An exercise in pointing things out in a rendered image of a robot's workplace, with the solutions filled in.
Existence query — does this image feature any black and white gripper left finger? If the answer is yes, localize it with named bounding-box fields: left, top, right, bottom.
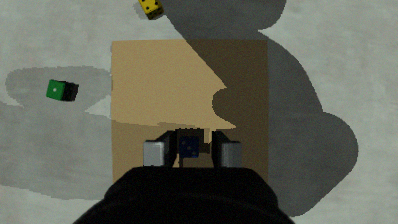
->
left=143, top=130, right=177, bottom=167

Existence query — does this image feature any tan square mat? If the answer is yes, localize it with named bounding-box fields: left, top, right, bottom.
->
left=111, top=39, right=269, bottom=184

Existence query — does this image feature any yellow die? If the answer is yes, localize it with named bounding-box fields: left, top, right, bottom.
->
left=138, top=0, right=164, bottom=20

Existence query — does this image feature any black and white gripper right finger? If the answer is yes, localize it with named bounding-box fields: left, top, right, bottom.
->
left=211, top=131, right=242, bottom=168

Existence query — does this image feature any green die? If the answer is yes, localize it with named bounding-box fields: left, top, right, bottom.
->
left=46, top=79, right=74, bottom=101

